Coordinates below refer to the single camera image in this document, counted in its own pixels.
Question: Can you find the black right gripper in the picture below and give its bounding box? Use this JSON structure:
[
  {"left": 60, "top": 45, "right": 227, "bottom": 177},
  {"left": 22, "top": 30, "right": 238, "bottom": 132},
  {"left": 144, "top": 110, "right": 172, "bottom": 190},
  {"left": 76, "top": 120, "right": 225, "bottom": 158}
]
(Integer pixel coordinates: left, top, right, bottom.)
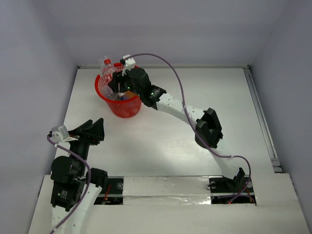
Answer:
[{"left": 108, "top": 66, "right": 142, "bottom": 97}]

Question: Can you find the large clear plastic bottle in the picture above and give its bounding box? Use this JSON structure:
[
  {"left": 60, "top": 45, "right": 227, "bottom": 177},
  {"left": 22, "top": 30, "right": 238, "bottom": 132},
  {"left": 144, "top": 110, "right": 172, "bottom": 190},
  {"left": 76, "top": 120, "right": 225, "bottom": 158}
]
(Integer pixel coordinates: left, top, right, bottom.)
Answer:
[{"left": 97, "top": 56, "right": 117, "bottom": 100}]

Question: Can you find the orange juice bottle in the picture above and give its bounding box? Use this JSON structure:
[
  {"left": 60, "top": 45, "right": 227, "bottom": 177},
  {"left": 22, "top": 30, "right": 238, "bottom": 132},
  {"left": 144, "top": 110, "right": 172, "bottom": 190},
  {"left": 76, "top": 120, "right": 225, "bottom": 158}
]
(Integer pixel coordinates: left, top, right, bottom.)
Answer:
[{"left": 124, "top": 91, "right": 136, "bottom": 100}]

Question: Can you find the red label cola bottle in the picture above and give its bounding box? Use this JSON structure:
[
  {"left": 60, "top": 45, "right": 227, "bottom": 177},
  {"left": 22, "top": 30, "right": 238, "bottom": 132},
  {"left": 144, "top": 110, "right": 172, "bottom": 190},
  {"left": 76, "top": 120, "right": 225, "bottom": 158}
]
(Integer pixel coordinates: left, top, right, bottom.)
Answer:
[{"left": 103, "top": 58, "right": 116, "bottom": 76}]

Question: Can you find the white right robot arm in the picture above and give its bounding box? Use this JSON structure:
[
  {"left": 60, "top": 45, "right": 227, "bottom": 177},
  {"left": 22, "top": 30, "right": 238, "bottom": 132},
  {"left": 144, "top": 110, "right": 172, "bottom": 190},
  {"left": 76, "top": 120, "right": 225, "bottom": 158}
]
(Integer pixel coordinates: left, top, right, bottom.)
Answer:
[{"left": 108, "top": 67, "right": 245, "bottom": 191}]

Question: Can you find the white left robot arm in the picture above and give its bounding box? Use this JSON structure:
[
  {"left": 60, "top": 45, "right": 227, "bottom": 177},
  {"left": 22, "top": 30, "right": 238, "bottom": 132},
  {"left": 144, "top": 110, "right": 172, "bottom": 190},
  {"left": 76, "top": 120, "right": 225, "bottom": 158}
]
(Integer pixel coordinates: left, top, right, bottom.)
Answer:
[{"left": 47, "top": 118, "right": 111, "bottom": 234}]

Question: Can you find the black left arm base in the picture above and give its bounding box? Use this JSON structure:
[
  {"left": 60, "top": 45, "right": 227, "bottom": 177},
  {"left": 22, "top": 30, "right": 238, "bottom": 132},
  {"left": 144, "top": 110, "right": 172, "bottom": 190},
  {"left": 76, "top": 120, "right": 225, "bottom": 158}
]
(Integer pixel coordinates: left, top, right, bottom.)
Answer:
[{"left": 94, "top": 177, "right": 124, "bottom": 205}]

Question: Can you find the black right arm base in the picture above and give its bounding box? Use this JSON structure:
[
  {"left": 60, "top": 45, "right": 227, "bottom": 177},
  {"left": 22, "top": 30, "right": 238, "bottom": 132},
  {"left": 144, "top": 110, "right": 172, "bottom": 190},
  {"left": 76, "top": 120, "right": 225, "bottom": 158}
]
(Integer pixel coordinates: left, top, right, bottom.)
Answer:
[{"left": 206, "top": 177, "right": 256, "bottom": 204}]

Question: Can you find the red mesh plastic bin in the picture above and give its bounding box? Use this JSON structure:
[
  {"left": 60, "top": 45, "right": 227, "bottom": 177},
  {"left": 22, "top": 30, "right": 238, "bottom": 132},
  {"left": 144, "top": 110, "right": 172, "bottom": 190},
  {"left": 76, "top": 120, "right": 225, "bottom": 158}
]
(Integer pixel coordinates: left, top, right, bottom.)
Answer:
[{"left": 95, "top": 63, "right": 141, "bottom": 118}]

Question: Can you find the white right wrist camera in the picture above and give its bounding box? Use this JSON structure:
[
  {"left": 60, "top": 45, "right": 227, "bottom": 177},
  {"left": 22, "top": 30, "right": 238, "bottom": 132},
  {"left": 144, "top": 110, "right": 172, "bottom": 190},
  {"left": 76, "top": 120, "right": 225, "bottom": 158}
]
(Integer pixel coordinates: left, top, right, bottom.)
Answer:
[{"left": 120, "top": 55, "right": 136, "bottom": 76}]

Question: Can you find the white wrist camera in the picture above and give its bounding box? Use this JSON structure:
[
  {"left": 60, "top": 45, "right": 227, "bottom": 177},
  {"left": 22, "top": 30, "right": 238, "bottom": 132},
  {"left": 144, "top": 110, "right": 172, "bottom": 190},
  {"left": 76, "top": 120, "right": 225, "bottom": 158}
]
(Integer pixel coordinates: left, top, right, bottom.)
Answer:
[
  {"left": 120, "top": 55, "right": 136, "bottom": 76},
  {"left": 48, "top": 125, "right": 78, "bottom": 143}
]

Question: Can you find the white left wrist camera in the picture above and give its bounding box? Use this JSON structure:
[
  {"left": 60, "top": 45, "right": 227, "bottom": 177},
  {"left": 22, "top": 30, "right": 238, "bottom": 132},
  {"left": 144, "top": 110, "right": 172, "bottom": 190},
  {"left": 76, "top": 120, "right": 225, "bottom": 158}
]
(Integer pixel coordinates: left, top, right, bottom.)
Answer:
[{"left": 48, "top": 125, "right": 78, "bottom": 143}]

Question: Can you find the aluminium rail on right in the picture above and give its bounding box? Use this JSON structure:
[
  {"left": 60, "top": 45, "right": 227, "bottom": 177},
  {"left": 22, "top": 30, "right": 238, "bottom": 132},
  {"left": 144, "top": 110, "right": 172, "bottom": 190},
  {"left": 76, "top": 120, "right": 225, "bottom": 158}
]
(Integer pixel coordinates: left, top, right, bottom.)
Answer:
[{"left": 243, "top": 66, "right": 284, "bottom": 174}]

